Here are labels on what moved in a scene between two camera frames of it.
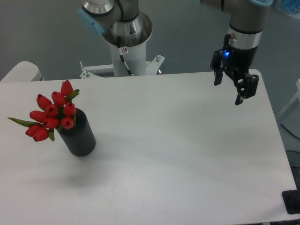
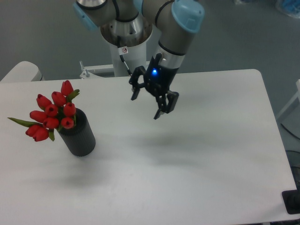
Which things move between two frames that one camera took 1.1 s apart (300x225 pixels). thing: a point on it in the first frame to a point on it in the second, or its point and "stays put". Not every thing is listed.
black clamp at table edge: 291,199 stays put
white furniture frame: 297,93 stays put
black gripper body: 237,61 to 158,78
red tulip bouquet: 51,116 stays put
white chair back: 24,71 stays put
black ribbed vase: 80,139 stays put
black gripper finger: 247,85 to 166,102
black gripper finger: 216,64 to 133,80
